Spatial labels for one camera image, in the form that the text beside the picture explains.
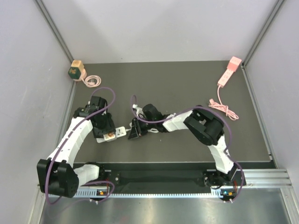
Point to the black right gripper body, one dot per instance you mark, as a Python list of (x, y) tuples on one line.
[(145, 126)]

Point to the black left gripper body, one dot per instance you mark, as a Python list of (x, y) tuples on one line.
[(106, 125)]

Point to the white tiger cube plug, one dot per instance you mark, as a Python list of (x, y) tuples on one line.
[(110, 136)]

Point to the white power strip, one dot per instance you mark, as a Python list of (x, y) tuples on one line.
[(120, 132)]

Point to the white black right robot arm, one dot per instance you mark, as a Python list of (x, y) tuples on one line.
[(204, 125)]

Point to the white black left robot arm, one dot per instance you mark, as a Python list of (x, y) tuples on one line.
[(56, 174)]

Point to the green wooden hexagon socket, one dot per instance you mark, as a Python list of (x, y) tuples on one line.
[(77, 70)]

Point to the pink power strip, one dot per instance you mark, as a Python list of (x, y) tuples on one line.
[(225, 77)]

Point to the pink cube adapter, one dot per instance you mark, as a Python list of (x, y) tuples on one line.
[(234, 63)]

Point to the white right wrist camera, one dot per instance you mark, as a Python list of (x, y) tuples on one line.
[(138, 111)]

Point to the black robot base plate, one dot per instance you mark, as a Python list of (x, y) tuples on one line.
[(167, 177)]

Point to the aluminium frame rail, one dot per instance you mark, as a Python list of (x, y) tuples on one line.
[(264, 178)]

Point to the grey cable duct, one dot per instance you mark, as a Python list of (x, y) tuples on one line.
[(92, 193)]

